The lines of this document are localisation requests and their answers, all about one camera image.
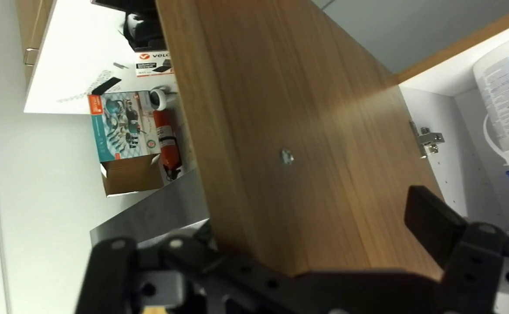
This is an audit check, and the wooden cupboard door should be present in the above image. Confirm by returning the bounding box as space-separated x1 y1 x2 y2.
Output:
155 0 441 278

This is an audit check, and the teal illustrated carton box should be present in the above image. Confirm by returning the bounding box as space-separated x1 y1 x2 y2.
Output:
87 91 162 196

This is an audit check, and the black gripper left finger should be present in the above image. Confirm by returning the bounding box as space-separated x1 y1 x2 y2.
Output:
75 217 303 314

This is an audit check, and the metal cabinet hinge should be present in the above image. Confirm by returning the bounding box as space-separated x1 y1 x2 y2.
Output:
410 123 445 159

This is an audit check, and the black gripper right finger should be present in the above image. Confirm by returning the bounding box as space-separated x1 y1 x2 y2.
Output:
302 185 509 314

